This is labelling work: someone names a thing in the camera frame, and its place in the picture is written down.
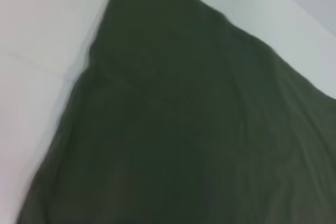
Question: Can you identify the dark green t-shirt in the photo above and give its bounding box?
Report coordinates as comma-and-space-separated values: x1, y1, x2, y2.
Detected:
14, 0, 336, 224

